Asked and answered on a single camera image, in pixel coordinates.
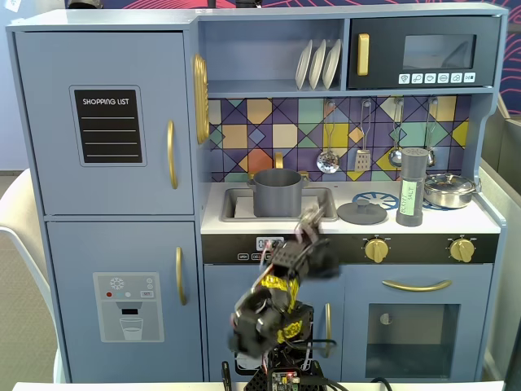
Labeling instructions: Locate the black toy microwave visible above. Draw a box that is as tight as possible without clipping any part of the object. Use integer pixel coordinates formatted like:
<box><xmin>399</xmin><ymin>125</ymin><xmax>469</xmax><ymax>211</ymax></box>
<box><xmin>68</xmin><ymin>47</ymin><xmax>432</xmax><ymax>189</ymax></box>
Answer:
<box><xmin>348</xmin><ymin>15</ymin><xmax>501</xmax><ymax>90</ymax></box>

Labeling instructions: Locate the black power cable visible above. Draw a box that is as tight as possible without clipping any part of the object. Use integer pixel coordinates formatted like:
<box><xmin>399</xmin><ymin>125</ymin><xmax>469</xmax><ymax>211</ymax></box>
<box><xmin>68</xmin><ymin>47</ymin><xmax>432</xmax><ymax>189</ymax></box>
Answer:
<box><xmin>300</xmin><ymin>374</ymin><xmax>392</xmax><ymax>391</ymax></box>

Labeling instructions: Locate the blue burner grate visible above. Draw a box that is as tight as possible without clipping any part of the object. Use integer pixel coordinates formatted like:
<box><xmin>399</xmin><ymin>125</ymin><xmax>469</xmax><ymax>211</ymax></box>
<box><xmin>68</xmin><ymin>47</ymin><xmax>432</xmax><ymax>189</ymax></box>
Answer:
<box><xmin>352</xmin><ymin>191</ymin><xmax>399</xmax><ymax>211</ymax></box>

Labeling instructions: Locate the gold stove knob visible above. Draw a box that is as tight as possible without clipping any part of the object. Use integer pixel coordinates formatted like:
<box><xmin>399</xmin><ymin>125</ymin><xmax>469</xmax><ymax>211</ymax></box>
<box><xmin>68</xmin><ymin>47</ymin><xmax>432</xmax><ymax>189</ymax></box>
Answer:
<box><xmin>364</xmin><ymin>238</ymin><xmax>389</xmax><ymax>264</ymax></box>
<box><xmin>449</xmin><ymin>238</ymin><xmax>475</xmax><ymax>263</ymax></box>

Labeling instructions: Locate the blue oven door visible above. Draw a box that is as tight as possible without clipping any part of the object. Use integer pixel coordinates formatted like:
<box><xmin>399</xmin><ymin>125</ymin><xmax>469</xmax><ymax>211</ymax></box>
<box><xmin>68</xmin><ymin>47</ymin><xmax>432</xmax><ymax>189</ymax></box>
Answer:
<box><xmin>344</xmin><ymin>264</ymin><xmax>493</xmax><ymax>382</ymax></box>

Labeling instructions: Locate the short gold fridge handle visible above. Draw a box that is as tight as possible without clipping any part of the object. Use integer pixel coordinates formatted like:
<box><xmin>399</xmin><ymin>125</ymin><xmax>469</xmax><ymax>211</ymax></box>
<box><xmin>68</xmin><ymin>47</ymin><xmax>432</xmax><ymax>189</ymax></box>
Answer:
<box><xmin>174</xmin><ymin>246</ymin><xmax>188</xmax><ymax>306</ymax></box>

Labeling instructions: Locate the steel ladle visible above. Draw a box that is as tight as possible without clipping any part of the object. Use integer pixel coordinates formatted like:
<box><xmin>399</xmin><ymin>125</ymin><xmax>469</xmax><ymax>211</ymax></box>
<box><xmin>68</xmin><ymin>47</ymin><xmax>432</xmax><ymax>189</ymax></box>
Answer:
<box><xmin>387</xmin><ymin>99</ymin><xmax>405</xmax><ymax>168</ymax></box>

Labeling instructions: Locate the white toy plate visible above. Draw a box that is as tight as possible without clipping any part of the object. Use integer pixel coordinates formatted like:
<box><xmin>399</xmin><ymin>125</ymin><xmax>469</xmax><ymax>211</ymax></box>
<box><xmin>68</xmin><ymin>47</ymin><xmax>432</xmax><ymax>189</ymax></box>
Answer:
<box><xmin>322</xmin><ymin>38</ymin><xmax>342</xmax><ymax>90</ymax></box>
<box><xmin>308</xmin><ymin>39</ymin><xmax>327</xmax><ymax>90</ymax></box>
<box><xmin>295</xmin><ymin>39</ymin><xmax>313</xmax><ymax>90</ymax></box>

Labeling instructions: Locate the gray pot lid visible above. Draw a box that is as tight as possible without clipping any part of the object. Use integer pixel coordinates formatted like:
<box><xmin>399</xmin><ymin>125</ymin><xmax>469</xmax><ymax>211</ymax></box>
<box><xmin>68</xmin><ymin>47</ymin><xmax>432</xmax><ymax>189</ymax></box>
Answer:
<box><xmin>336</xmin><ymin>198</ymin><xmax>388</xmax><ymax>226</ymax></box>

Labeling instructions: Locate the gray salt shaker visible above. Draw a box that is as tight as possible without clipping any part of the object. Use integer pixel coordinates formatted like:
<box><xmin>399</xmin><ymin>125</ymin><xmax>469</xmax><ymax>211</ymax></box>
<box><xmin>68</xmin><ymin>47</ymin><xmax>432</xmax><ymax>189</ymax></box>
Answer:
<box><xmin>395</xmin><ymin>147</ymin><xmax>428</xmax><ymax>227</ymax></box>

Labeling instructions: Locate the gold cabinet handle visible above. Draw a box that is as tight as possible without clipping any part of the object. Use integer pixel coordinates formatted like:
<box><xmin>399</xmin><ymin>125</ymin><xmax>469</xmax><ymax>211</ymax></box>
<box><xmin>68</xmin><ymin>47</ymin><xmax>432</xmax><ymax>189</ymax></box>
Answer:
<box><xmin>324</xmin><ymin>302</ymin><xmax>333</xmax><ymax>359</ymax></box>

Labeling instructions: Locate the long gold fridge handle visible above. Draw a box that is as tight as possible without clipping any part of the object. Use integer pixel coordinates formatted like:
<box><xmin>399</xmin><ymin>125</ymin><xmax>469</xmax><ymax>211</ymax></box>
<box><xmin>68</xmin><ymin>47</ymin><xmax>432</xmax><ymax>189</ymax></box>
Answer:
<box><xmin>166</xmin><ymin>120</ymin><xmax>179</xmax><ymax>191</ymax></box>

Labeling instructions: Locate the gray cooking pot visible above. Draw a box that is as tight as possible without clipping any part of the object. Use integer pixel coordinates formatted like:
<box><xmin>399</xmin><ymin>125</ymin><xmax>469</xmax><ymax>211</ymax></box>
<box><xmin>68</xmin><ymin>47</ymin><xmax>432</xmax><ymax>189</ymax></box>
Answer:
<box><xmin>247</xmin><ymin>168</ymin><xmax>310</xmax><ymax>218</ymax></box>

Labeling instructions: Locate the steel slotted spoon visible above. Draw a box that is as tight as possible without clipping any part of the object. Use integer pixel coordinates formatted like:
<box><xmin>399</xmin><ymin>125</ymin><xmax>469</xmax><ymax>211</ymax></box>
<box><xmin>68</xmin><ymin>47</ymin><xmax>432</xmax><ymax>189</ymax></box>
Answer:
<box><xmin>316</xmin><ymin>101</ymin><xmax>341</xmax><ymax>174</ymax></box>

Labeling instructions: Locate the blue toy kitchen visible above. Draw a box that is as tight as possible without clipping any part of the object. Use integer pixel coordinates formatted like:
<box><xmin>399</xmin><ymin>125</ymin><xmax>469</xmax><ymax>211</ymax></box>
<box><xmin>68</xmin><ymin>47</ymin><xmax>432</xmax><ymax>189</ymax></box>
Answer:
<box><xmin>6</xmin><ymin>3</ymin><xmax>510</xmax><ymax>384</ymax></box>

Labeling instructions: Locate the steel slotted spatula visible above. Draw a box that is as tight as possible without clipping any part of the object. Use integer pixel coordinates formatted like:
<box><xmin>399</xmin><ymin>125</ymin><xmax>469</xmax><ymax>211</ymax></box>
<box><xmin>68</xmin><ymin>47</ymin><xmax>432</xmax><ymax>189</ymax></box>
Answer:
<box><xmin>353</xmin><ymin>99</ymin><xmax>372</xmax><ymax>174</ymax></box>

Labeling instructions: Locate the white chair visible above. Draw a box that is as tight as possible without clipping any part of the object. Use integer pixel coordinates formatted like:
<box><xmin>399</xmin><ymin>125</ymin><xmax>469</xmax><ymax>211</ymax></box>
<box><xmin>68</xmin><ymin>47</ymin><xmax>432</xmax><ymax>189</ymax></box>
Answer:
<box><xmin>0</xmin><ymin>169</ymin><xmax>56</xmax><ymax>384</ymax></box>

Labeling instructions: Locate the steel serving spoon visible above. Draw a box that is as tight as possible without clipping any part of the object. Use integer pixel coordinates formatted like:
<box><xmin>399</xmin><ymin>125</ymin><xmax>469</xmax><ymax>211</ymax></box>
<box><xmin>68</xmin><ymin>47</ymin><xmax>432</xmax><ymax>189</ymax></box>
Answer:
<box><xmin>422</xmin><ymin>97</ymin><xmax>440</xmax><ymax>167</ymax></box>

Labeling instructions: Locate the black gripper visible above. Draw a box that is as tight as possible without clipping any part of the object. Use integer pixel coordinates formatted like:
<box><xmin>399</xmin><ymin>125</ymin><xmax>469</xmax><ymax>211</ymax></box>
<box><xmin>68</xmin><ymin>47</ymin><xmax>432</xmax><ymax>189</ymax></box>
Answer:
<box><xmin>268</xmin><ymin>205</ymin><xmax>341</xmax><ymax>283</ymax></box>

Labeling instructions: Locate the steel pot with lid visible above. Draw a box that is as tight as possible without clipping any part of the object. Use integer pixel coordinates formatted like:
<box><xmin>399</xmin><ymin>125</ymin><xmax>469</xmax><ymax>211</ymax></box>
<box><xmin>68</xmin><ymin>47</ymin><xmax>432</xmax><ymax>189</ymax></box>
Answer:
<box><xmin>422</xmin><ymin>173</ymin><xmax>481</xmax><ymax>209</ymax></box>

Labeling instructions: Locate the gold toy faucet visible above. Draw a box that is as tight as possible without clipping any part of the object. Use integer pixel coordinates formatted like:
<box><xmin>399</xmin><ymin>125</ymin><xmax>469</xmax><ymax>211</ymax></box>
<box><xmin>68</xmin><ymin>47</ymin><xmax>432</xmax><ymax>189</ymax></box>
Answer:
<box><xmin>273</xmin><ymin>152</ymin><xmax>310</xmax><ymax>180</ymax></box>

